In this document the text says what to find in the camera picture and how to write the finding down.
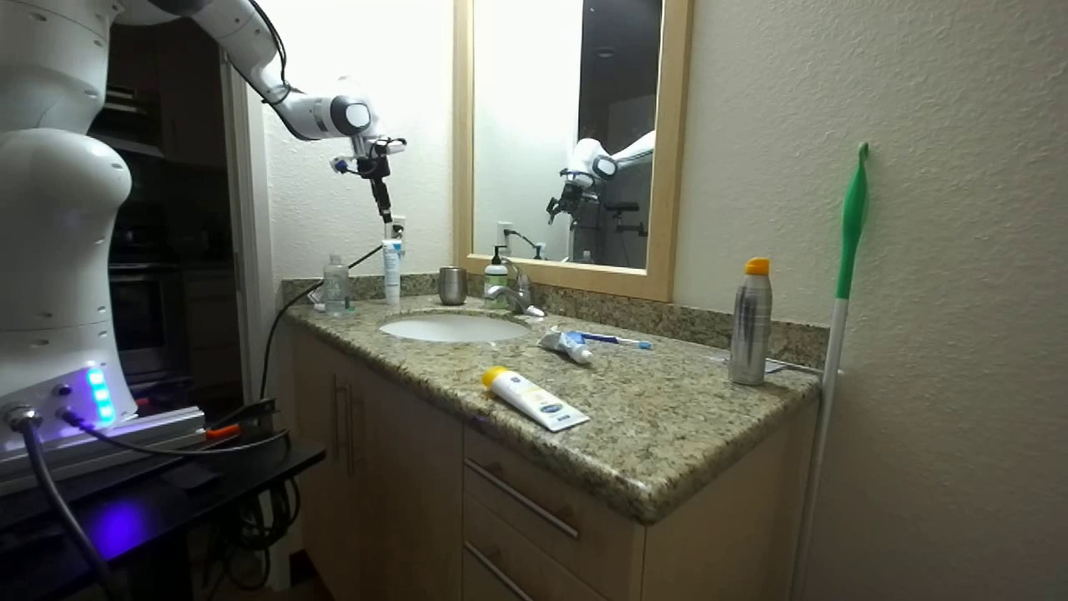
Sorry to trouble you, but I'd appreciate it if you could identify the white tube bottle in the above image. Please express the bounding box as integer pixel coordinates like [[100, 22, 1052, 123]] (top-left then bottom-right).
[[381, 239, 404, 306]]

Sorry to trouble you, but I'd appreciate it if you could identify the clear plastic bottle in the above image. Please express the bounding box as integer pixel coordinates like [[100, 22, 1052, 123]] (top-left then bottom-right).
[[323, 254, 350, 317]]

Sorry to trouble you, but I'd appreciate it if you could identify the soap pump bottle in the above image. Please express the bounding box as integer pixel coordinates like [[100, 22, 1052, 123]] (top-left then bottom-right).
[[483, 245, 510, 311]]

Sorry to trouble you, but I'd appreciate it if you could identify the white oval sink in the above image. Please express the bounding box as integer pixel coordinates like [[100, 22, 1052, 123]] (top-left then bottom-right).
[[379, 311, 531, 344]]

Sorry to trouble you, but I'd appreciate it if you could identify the chrome tap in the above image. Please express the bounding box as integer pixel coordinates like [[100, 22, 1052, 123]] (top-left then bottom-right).
[[486, 258, 546, 319]]

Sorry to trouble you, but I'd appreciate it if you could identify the small toothpaste tube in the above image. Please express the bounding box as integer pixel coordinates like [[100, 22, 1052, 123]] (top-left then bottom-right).
[[537, 330, 594, 366]]

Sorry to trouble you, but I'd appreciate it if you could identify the built-in oven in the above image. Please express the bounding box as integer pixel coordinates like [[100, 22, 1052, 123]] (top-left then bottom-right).
[[108, 265, 183, 386]]

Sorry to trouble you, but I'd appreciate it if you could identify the orange black clamp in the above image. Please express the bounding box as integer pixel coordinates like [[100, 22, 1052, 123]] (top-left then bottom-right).
[[204, 398, 281, 441]]

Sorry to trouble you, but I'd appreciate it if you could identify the white tube with yellow cap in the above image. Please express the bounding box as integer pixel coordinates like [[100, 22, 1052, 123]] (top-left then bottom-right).
[[481, 365, 592, 433]]

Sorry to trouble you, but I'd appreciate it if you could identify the blue white toothbrush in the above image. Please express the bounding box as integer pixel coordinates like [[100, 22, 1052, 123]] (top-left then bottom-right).
[[577, 331, 654, 351]]

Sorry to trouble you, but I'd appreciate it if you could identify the wood framed mirror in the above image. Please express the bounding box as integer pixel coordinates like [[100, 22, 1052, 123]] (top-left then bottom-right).
[[452, 0, 695, 303]]

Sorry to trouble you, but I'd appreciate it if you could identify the cabinet door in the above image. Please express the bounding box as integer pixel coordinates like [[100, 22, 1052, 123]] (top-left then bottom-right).
[[290, 324, 348, 601], [345, 359, 465, 601]]

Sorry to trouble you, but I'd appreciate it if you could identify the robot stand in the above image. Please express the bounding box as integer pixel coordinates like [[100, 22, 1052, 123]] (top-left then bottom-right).
[[0, 407, 327, 601]]

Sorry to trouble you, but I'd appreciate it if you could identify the drawer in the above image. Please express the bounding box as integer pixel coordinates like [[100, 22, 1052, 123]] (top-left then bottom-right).
[[462, 491, 612, 601], [462, 424, 646, 601]]

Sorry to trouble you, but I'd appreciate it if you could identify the silver spray can orange cap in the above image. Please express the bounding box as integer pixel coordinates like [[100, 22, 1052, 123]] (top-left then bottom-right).
[[728, 256, 774, 387]]

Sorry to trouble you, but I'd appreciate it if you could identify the black cable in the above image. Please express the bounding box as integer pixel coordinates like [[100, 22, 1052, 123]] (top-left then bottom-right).
[[57, 407, 290, 457], [259, 243, 385, 402]]

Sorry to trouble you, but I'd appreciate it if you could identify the drawer handle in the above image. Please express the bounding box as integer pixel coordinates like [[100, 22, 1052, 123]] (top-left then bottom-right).
[[464, 457, 582, 540], [464, 540, 537, 601]]

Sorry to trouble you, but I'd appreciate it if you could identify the tangle of black cables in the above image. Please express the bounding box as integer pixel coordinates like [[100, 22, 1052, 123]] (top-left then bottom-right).
[[199, 477, 303, 592]]

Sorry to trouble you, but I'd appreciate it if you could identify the grey cable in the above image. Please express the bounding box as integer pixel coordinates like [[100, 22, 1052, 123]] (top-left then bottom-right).
[[0, 404, 119, 601]]

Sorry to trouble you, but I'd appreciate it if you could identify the mop with green handle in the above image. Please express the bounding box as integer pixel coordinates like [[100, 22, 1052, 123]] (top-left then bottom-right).
[[788, 141, 871, 601]]

